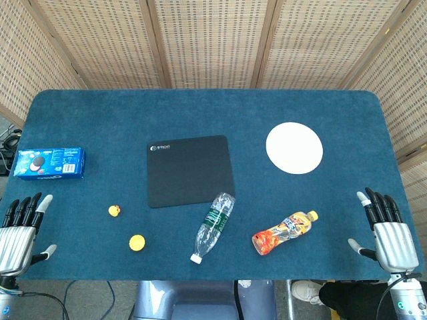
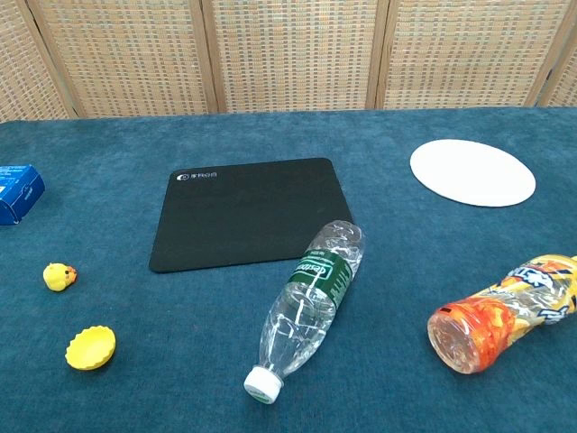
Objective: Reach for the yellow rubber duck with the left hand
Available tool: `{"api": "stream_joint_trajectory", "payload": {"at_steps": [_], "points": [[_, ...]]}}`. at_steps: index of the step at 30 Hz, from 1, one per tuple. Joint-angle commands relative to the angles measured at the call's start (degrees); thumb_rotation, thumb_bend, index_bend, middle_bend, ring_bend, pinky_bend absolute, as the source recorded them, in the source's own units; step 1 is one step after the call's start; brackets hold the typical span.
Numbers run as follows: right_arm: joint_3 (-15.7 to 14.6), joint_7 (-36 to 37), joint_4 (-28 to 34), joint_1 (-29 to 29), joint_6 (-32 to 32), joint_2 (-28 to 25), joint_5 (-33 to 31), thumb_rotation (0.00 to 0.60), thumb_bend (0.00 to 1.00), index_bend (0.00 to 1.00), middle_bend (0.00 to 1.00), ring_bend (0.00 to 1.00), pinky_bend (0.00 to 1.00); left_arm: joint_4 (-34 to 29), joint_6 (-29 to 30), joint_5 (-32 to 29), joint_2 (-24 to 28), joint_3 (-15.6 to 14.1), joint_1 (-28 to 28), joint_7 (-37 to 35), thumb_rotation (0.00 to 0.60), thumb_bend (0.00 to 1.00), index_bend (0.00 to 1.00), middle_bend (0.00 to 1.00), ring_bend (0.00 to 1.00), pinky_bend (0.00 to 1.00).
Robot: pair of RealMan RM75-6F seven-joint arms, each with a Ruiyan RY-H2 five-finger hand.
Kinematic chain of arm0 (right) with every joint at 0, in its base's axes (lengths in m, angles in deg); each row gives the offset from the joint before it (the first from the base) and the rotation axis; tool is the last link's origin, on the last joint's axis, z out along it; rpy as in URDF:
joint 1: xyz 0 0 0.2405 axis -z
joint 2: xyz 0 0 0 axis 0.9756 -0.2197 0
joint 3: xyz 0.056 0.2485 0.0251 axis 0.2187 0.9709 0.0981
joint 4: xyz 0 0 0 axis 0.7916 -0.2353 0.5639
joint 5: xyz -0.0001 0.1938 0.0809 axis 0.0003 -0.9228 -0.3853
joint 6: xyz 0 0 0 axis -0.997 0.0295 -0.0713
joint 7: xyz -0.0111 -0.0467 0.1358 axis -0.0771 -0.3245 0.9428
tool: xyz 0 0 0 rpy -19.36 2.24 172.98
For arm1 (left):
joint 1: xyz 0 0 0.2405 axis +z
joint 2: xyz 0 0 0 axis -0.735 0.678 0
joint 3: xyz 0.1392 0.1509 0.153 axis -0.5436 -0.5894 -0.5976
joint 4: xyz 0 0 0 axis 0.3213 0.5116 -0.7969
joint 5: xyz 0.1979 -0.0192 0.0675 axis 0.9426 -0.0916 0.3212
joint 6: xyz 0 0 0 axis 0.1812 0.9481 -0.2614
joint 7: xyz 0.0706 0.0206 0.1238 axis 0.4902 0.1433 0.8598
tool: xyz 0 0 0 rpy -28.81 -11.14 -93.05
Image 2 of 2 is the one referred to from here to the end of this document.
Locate blue table cloth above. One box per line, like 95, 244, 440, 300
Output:
0, 106, 577, 433

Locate yellow scalloped plastic cap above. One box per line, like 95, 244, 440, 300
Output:
64, 327, 117, 372

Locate clear green-label water bottle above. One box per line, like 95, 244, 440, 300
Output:
243, 219, 364, 404

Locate orange yellow juice bottle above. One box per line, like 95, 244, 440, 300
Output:
426, 254, 577, 374

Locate woven wooden folding screen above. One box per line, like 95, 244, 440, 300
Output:
0, 0, 577, 122

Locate blue Oreo cookie box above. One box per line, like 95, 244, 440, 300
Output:
0, 163, 47, 226

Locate small yellow rubber duck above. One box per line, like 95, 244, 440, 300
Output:
42, 262, 78, 293

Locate white round plate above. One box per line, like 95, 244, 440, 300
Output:
409, 139, 537, 208

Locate black mouse pad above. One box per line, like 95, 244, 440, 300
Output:
148, 157, 355, 274

